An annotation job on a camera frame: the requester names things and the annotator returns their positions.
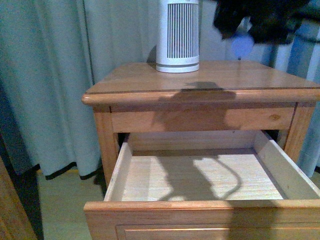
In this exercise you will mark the wooden nightstand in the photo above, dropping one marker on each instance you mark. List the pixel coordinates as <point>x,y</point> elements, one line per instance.
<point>221,95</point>

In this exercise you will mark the wooden drawer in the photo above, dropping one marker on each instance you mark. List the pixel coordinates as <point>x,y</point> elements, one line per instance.
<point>210,185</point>

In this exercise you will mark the brown wooden furniture edge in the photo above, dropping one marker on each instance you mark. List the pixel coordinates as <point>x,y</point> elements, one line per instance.
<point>20,209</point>

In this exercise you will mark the white cylindrical air purifier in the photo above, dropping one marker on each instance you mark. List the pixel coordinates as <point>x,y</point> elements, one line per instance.
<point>177,48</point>

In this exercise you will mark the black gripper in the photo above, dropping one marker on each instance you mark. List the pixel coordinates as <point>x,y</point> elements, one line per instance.
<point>272,21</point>

